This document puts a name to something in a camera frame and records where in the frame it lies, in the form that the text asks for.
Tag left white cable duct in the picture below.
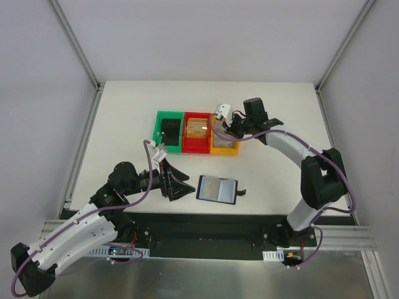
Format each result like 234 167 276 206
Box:
85 245 150 259

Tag red plastic bin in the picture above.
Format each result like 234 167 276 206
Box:
182 112 211 154

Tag purple cable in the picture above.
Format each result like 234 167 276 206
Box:
11 140 163 297
209 112 358 268

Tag green plastic bin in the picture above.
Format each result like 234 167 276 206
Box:
153 110 184 154

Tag right aluminium frame post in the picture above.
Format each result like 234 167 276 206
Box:
314 0 378 93

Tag yellow plastic bin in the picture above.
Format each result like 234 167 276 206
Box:
210 117 239 156

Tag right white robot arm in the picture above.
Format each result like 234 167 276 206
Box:
214 98 352 246

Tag gold VIP card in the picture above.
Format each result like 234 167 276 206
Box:
201 176 220 200

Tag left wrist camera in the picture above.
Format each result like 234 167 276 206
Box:
150 143 168 166

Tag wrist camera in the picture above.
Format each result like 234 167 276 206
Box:
214 103 231 120
150 143 168 166

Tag aluminium frame post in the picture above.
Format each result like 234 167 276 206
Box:
314 0 378 93
46 0 105 91

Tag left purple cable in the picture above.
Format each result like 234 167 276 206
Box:
11 140 163 297

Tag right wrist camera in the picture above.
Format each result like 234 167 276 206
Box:
214 103 231 120

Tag silver VIP card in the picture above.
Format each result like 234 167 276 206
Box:
213 119 234 148

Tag left aluminium frame post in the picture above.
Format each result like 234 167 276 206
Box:
46 0 105 91

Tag black card holder wallet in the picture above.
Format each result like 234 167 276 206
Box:
196 175 246 205

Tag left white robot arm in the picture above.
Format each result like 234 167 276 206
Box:
11 159 196 297

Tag white cable duct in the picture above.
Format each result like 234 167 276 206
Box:
262 250 284 262
85 245 150 259

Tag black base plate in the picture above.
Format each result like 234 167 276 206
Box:
95 211 322 261

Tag gold cards stack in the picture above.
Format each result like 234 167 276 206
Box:
186 118 208 139

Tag right white cable duct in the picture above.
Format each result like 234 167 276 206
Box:
262 250 284 262

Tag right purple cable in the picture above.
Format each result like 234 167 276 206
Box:
209 112 358 268

